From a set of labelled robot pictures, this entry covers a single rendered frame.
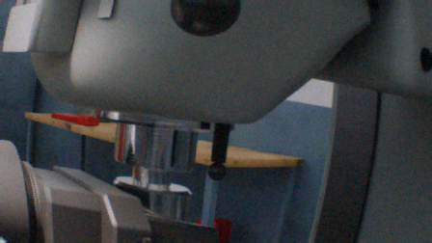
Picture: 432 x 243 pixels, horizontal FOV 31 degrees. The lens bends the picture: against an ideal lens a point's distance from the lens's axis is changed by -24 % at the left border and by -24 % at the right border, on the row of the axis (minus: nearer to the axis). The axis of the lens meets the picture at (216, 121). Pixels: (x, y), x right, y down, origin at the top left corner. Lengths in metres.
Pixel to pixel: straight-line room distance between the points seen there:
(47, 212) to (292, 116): 5.49
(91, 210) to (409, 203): 0.45
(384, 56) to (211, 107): 0.13
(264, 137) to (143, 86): 5.62
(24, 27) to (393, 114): 0.51
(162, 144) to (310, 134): 5.32
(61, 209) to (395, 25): 0.25
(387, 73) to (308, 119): 5.30
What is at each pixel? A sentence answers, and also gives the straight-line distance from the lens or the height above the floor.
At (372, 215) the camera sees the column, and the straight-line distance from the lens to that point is 0.90.
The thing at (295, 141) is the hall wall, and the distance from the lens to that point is 5.93.
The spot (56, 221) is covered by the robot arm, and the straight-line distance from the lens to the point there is 0.49.
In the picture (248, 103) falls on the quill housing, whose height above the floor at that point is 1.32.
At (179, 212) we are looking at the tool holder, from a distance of 0.55.
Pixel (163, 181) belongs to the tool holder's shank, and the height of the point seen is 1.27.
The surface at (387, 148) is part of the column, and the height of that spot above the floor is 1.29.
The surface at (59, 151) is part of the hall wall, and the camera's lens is 7.81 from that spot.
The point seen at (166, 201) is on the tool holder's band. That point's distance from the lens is 0.54.
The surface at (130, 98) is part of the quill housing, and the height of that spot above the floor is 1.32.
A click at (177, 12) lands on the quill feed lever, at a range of 0.39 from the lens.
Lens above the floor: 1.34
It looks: 3 degrees down
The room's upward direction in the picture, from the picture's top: 7 degrees clockwise
